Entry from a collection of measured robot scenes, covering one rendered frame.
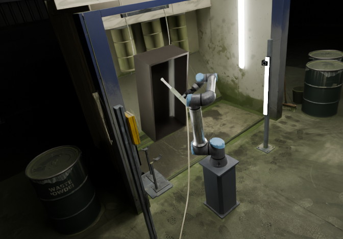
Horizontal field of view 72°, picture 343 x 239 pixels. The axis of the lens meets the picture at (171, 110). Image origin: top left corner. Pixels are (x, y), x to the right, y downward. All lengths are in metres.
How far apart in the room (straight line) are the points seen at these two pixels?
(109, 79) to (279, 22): 2.77
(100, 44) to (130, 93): 2.28
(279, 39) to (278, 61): 0.34
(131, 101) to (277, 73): 2.53
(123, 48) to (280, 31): 2.43
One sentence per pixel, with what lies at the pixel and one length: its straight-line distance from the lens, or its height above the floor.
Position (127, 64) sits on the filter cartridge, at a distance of 4.01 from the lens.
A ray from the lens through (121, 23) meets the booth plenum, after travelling 3.84.
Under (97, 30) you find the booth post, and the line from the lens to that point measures 2.16.
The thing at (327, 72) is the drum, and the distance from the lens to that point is 4.52.
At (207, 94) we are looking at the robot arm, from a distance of 2.13.
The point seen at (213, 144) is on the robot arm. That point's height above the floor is 0.91.
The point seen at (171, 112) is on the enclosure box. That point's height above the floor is 0.59.
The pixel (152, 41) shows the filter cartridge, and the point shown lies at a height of 1.62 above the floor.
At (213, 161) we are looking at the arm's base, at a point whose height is 0.70.
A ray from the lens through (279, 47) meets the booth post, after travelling 4.16.
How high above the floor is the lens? 2.34
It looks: 26 degrees down
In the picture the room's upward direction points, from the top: 9 degrees counter-clockwise
